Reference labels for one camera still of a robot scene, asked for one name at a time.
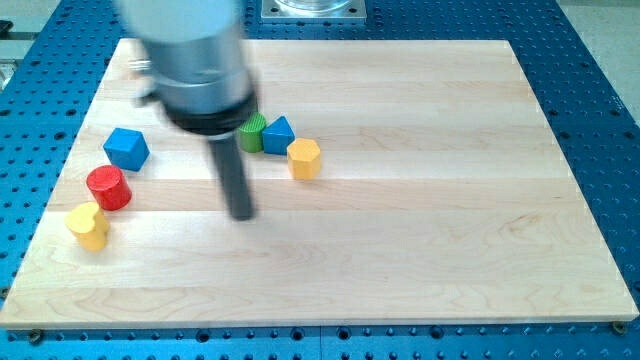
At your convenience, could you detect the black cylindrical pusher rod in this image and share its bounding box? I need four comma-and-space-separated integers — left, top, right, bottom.
207, 133, 255, 221

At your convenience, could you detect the green cylinder block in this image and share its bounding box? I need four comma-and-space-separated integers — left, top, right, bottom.
238, 112, 267, 153

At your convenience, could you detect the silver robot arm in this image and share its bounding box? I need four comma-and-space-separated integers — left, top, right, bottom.
115, 0, 257, 221

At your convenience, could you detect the blue cube block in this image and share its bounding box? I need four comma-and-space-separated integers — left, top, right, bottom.
103, 128, 150, 172

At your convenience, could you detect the blue triangular prism block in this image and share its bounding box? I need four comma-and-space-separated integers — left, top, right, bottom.
262, 116, 295, 155

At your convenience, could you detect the yellow hexagonal block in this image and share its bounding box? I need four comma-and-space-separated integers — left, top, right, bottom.
287, 138, 321, 180

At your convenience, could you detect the red cylinder block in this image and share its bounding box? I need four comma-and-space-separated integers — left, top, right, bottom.
86, 165, 132, 211

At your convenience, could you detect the yellow heart block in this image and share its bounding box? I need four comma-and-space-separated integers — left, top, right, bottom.
64, 202, 110, 252

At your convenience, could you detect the wooden board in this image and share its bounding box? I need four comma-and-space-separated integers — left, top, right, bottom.
1, 39, 638, 329

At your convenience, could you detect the blue perforated table plate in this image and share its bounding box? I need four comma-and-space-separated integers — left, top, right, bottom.
1, 0, 639, 359

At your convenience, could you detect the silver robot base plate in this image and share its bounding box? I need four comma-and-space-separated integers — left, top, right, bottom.
261, 0, 367, 21

